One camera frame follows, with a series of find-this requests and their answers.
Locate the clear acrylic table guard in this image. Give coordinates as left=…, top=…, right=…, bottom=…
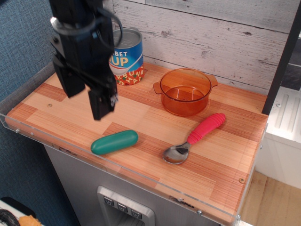
left=0, top=63, right=268, bottom=226

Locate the orange plush item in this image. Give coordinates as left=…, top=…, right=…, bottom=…
left=18, top=215, right=42, bottom=226

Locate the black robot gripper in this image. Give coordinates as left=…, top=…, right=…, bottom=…
left=51, top=15, right=118, bottom=121

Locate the alphabet soup toy can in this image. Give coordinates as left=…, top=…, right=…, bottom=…
left=109, top=27, right=145, bottom=86

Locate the black braided cable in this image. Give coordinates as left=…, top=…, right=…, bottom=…
left=0, top=209, right=19, bottom=226

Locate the silver dispenser button panel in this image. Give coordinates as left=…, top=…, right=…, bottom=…
left=97, top=186, right=156, bottom=226

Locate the dark grey right post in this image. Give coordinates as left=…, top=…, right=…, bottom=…
left=261, top=2, right=301, bottom=115

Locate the orange transparent plastic pot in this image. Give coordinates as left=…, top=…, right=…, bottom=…
left=153, top=68, right=218, bottom=116

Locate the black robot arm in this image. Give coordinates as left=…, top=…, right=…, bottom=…
left=49, top=0, right=119, bottom=120

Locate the green toy pickle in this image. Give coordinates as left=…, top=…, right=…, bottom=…
left=91, top=130, right=139, bottom=155

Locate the pink handled metal spoon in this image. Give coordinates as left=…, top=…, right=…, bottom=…
left=162, top=113, right=226, bottom=164

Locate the white toy sink unit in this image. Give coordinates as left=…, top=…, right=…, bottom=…
left=255, top=87, right=301, bottom=189

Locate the grey toy fridge cabinet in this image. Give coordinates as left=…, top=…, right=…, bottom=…
left=45, top=146, right=217, bottom=226

